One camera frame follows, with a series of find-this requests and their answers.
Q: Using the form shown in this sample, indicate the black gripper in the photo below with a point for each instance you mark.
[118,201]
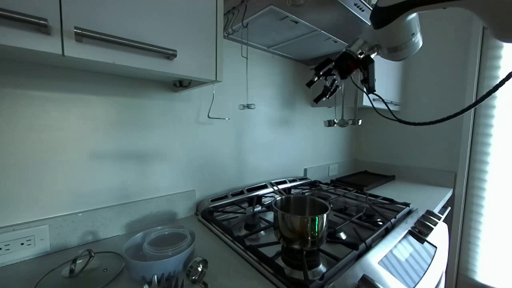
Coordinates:
[349,64]

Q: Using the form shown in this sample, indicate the stainless steel range hood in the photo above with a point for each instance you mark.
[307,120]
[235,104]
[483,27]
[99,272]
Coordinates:
[277,25]

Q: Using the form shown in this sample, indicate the hanging metal ladle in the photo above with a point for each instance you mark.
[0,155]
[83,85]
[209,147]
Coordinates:
[329,123]
[355,121]
[342,123]

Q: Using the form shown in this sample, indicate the black griddle plate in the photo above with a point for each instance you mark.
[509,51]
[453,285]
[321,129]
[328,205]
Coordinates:
[361,179]

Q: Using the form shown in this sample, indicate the small under-cabinet fitting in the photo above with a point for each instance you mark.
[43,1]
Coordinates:
[181,83]

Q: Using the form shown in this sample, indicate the stainless steel pot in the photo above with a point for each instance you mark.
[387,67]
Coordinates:
[301,229]

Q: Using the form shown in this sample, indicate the stainless steel gas stove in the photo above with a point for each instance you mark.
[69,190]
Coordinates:
[373,249]

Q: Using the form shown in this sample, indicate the wide white cabinet door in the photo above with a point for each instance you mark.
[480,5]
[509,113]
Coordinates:
[137,21]

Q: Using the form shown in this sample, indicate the white window blind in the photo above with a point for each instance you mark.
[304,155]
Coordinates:
[489,213]

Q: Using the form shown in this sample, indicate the small round metal utensil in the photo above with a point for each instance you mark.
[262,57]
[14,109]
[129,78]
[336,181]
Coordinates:
[197,269]

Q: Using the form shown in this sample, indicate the white bowl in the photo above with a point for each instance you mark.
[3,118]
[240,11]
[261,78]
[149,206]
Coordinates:
[160,264]

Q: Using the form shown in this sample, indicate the metal utensil cluster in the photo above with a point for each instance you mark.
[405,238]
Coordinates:
[165,280]

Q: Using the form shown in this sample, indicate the narrow white cabinet door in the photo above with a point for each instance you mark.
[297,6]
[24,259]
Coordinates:
[25,37]

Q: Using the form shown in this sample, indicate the glass pot lid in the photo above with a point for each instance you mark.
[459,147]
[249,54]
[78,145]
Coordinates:
[80,269]

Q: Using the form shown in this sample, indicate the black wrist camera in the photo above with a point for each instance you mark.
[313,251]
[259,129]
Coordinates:
[368,73]

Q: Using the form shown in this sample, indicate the L-shaped metal wall hook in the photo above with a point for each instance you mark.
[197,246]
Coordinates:
[211,109]

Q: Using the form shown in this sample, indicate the white wall power outlet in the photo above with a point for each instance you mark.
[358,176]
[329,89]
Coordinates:
[21,245]

